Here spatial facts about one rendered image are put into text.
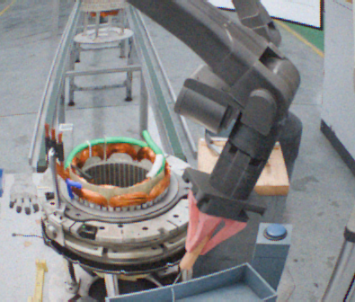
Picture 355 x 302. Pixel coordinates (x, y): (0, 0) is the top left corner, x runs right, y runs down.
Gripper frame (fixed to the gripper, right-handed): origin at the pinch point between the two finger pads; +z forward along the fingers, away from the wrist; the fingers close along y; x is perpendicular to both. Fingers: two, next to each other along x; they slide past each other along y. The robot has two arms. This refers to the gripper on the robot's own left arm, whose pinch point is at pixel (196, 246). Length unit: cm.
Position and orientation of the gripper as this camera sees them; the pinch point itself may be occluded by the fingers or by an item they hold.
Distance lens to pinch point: 70.2
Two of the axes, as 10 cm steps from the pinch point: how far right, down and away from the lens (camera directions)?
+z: -4.1, 8.7, 2.9
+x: 2.8, 4.1, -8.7
